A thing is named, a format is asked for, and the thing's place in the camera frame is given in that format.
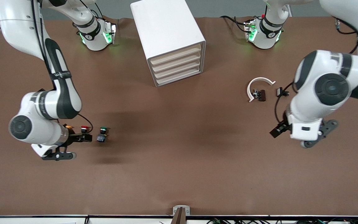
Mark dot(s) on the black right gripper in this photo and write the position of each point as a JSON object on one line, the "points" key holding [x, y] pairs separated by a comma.
{"points": [[74, 137]]}

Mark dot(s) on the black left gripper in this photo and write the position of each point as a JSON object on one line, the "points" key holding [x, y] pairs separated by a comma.
{"points": [[280, 129]]}

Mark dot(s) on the green push button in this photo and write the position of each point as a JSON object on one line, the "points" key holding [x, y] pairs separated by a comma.
{"points": [[101, 138]]}

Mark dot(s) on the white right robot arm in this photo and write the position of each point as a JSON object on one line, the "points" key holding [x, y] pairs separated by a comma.
{"points": [[61, 99]]}

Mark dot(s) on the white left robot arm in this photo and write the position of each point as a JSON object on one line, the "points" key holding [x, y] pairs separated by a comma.
{"points": [[331, 90]]}

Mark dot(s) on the red push button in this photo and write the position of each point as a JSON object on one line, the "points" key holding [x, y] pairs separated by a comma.
{"points": [[84, 127]]}

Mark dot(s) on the black small clip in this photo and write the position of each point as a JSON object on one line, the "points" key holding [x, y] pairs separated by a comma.
{"points": [[280, 92]]}

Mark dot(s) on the brown small component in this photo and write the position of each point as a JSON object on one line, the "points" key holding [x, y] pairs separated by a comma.
{"points": [[262, 95]]}

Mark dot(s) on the white curved plastic part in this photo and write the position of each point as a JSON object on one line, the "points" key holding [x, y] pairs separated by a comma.
{"points": [[249, 90]]}

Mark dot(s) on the white table edge rail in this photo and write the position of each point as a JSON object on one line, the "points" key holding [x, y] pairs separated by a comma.
{"points": [[26, 220]]}

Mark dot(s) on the grey metal post bracket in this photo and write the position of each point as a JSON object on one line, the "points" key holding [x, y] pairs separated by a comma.
{"points": [[176, 211]]}

